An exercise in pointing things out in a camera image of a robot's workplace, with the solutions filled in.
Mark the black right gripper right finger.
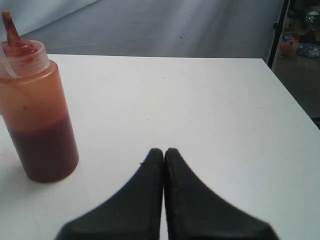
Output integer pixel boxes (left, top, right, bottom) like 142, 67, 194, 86
164, 148, 278, 240

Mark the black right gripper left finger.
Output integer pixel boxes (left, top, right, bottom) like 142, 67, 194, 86
56, 148, 164, 240

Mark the red sauce squeeze bottle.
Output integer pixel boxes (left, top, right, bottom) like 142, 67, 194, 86
0, 11, 79, 183

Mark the white backdrop cloth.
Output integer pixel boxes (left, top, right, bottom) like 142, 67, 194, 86
0, 0, 283, 61

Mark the background clutter pile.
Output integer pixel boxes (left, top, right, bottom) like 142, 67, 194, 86
279, 0, 320, 59

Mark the black light stand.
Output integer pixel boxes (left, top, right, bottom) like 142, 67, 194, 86
267, 0, 290, 69

